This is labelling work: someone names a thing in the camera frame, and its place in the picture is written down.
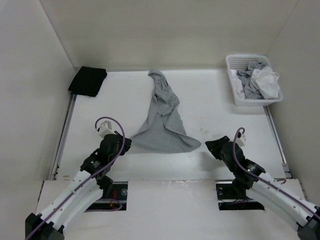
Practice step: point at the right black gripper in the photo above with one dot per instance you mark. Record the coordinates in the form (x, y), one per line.
(214, 145)

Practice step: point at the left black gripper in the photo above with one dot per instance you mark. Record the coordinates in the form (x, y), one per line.
(128, 142)

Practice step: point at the grey tank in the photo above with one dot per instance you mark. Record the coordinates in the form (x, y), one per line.
(163, 130)
(251, 91)

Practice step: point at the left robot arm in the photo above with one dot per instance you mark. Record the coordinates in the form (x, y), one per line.
(90, 184)

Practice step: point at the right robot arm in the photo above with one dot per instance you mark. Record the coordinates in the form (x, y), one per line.
(253, 182)

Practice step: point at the white tank top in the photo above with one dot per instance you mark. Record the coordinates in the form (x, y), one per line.
(238, 84)

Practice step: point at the folded black tank top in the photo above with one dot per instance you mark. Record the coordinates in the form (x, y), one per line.
(88, 81)

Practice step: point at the white plastic basket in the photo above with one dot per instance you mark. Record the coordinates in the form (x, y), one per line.
(240, 62)

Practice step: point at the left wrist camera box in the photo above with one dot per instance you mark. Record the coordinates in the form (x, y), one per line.
(105, 128)

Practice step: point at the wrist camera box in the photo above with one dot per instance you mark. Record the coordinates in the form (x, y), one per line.
(240, 140)
(105, 128)

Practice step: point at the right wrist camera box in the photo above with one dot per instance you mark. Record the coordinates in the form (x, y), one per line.
(240, 140)

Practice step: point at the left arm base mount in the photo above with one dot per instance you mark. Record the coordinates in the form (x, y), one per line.
(112, 200)

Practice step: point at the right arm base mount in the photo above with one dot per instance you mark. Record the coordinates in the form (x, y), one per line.
(231, 198)

